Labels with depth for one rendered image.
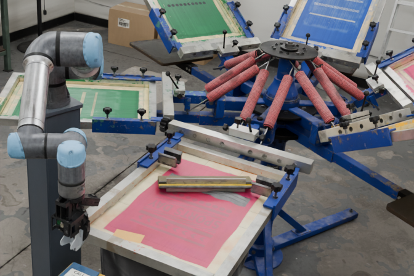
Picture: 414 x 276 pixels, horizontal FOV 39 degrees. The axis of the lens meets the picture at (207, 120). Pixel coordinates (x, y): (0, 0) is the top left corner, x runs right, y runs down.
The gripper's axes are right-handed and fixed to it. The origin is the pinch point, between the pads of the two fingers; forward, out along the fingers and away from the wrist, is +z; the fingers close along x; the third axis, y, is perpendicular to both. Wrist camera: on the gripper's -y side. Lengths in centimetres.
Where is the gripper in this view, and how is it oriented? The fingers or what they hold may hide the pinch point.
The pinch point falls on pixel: (77, 245)
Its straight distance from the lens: 184.1
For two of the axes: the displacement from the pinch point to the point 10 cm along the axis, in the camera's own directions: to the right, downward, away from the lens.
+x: 8.9, 2.6, -3.6
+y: -4.4, 3.5, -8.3
